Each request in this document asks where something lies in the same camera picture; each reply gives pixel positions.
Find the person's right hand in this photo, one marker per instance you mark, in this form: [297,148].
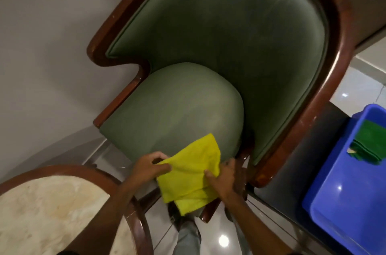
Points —
[224,181]

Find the green upholstered wooden armchair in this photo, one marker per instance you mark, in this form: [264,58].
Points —
[223,68]

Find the person's left forearm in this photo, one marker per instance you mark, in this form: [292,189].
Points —
[104,215]

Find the green cleaning cloth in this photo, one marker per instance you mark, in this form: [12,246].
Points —
[369,142]

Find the dark table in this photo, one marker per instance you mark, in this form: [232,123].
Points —
[301,173]

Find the round marble top wooden table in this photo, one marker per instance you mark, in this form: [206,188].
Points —
[60,212]

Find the person's right forearm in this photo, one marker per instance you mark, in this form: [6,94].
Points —
[254,224]

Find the person's grey trouser leg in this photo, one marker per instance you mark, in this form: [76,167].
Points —
[188,238]

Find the person's left hand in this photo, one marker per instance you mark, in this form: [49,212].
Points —
[146,169]

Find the person's left thumb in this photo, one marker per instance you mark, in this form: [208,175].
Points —
[162,170]

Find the blue plastic tub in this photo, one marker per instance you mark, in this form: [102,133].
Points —
[349,185]

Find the person's right thumb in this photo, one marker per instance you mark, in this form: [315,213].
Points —
[210,177]

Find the yellow cleaning cloth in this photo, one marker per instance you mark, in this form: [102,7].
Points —
[193,173]

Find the person's black shoe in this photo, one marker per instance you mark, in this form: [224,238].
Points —
[181,218]

